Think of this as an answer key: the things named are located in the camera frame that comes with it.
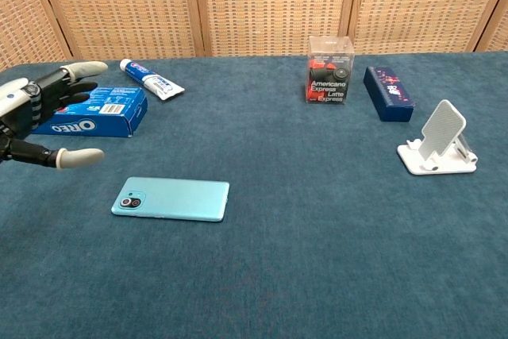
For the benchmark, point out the teal smartphone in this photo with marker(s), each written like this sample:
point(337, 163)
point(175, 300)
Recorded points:
point(174, 204)

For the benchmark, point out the white blue toothpaste tube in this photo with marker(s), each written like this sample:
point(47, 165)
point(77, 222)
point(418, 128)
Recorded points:
point(152, 79)

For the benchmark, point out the teal table cloth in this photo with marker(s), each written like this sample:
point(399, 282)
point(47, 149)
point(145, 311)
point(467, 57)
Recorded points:
point(278, 267)

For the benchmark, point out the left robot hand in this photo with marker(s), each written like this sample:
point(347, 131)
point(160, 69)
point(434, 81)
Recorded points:
point(24, 109)

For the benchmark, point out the blue Oreo cookie box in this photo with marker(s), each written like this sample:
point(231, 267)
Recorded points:
point(115, 110)

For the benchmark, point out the dark blue rectangular box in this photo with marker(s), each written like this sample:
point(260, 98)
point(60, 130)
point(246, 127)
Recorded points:
point(388, 93)

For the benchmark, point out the clear coffee capsule box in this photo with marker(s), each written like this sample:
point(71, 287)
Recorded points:
point(329, 73)

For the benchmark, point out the woven rattan folding screen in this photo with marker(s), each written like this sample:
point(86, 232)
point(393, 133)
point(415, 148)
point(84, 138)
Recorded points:
point(254, 1)

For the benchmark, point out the white folding phone stand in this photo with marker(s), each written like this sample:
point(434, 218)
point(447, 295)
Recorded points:
point(438, 140)

